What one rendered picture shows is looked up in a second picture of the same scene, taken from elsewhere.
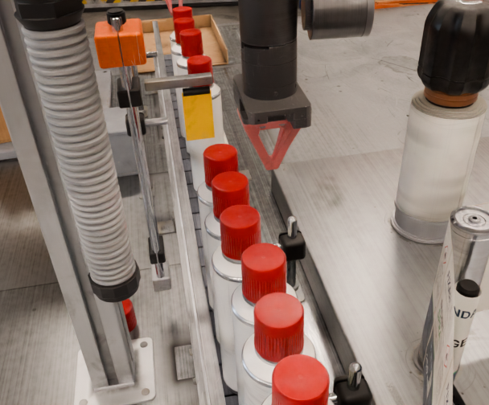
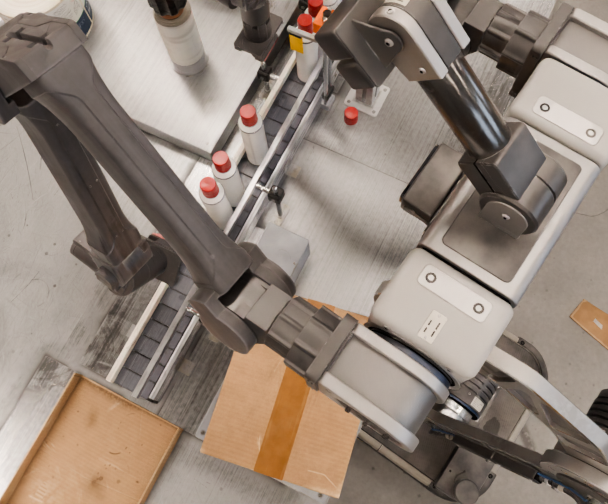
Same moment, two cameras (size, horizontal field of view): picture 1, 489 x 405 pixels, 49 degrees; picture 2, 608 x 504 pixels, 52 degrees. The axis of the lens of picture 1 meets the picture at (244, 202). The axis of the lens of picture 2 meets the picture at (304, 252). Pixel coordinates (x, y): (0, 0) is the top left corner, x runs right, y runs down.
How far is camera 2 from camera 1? 1.51 m
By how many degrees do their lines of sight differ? 67
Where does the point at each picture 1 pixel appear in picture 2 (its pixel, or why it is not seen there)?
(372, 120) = not seen: hidden behind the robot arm
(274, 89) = not seen: hidden behind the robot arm
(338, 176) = (187, 117)
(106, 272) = not seen: outside the picture
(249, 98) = (272, 29)
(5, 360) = (407, 132)
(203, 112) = (294, 40)
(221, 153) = (305, 18)
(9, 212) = (370, 250)
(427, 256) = (211, 43)
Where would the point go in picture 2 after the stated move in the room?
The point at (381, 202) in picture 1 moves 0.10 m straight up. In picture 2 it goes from (190, 84) to (181, 60)
